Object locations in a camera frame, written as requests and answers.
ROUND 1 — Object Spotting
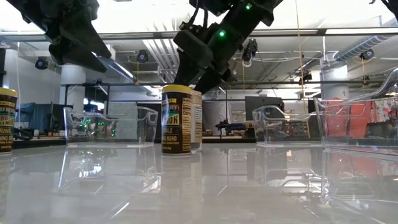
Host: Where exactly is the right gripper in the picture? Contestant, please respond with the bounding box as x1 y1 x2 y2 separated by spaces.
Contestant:
173 18 249 94

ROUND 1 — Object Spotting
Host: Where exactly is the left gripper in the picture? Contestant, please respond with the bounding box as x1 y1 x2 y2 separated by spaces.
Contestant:
6 0 112 74

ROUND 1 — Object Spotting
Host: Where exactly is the tan lid spice jar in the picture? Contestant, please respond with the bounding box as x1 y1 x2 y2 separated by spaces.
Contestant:
190 90 203 152

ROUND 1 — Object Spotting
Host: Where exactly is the yellow lid spice jar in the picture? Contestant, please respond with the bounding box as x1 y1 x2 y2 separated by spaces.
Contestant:
0 86 19 154
160 84 193 156

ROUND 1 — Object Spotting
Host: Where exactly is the black ceiling spotlight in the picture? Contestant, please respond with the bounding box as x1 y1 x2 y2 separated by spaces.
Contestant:
136 49 149 63
34 56 50 70
359 49 375 61

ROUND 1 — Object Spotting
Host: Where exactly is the black monitor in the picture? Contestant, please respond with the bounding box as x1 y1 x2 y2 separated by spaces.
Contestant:
244 95 285 121

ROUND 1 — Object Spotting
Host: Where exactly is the blue cloth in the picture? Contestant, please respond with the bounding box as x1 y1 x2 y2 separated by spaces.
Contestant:
17 102 53 131

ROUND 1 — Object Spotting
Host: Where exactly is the clear plastic bin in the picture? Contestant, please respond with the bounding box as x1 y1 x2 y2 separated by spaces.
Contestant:
313 67 398 156
63 106 159 147
252 105 324 147

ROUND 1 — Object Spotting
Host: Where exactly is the striped ceiling pipe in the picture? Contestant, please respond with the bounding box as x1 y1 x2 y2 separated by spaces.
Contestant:
334 17 398 62

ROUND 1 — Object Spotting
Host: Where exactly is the black hanging camera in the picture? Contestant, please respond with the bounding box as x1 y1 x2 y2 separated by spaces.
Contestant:
298 70 313 85
242 39 259 68

